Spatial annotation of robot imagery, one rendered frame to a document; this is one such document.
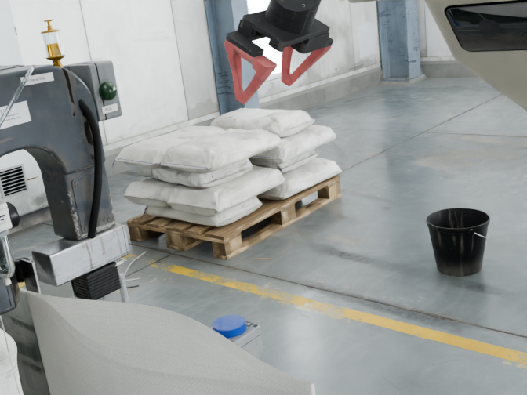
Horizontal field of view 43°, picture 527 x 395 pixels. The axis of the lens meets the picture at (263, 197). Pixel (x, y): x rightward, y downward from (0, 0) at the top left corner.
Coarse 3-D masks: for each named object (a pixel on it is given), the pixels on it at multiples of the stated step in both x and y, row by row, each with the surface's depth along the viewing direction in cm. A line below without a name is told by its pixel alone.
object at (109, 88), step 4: (104, 84) 105; (108, 84) 105; (112, 84) 106; (100, 88) 105; (104, 88) 105; (108, 88) 105; (112, 88) 105; (100, 92) 105; (104, 92) 105; (108, 92) 105; (112, 92) 105; (116, 92) 106; (100, 96) 105; (104, 96) 105; (108, 96) 105; (112, 96) 106
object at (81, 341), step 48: (48, 336) 93; (96, 336) 90; (144, 336) 87; (192, 336) 81; (48, 384) 98; (96, 384) 80; (144, 384) 74; (192, 384) 71; (240, 384) 68; (288, 384) 65
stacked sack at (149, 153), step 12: (180, 132) 420; (192, 132) 414; (204, 132) 412; (132, 144) 414; (144, 144) 403; (156, 144) 398; (168, 144) 397; (120, 156) 408; (132, 156) 400; (144, 156) 392; (156, 156) 387; (156, 168) 393
